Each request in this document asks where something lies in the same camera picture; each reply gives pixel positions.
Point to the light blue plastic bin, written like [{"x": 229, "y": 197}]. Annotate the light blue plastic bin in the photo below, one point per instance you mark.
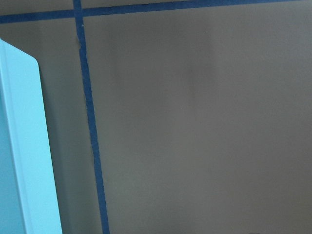
[{"x": 28, "y": 199}]

